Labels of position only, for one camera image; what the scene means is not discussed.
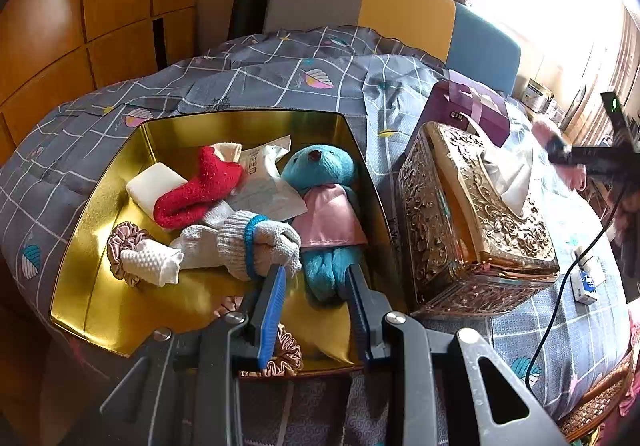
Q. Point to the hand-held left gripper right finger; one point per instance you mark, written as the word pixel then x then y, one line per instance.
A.
pixel 361 306

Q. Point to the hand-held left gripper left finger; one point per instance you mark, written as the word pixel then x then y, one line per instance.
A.
pixel 272 311

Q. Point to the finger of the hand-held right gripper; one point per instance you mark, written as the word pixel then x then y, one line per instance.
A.
pixel 575 155

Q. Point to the brown satin scrunchie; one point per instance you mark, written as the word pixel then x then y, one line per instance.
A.
pixel 285 351
pixel 120 236

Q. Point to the pink fluffy sock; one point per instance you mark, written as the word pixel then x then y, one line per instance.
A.
pixel 542 127

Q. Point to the grey sock with blue band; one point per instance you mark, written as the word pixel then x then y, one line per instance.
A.
pixel 235 236

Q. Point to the face mask pack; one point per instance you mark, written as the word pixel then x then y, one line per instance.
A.
pixel 270 196

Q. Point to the white knitted sock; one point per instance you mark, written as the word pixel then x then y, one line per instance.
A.
pixel 150 263

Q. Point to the red knitted sock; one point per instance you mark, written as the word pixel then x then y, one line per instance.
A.
pixel 200 196

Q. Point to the blue teddy bear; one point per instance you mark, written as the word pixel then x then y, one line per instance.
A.
pixel 320 171

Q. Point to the cream sponge block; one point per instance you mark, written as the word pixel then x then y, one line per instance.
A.
pixel 155 183

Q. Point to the gold tin box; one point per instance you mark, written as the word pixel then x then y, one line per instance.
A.
pixel 100 286

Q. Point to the small metal can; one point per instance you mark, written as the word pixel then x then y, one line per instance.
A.
pixel 557 111

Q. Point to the white tissue paper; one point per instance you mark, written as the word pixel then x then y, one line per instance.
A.
pixel 510 176

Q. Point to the large metal can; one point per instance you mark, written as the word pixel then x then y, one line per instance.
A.
pixel 537 94

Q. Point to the ornate gold tissue box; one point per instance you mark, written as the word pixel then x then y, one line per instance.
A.
pixel 450 226

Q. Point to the blue tissue pack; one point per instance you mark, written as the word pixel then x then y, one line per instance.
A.
pixel 589 283

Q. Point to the purple gift box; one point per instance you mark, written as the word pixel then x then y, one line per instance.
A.
pixel 450 104

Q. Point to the grey yellow blue headboard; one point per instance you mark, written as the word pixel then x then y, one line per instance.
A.
pixel 400 1

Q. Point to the grey checked bed quilt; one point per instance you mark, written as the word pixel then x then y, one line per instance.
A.
pixel 250 76

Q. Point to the brown wicker furniture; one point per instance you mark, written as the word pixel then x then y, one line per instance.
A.
pixel 595 401

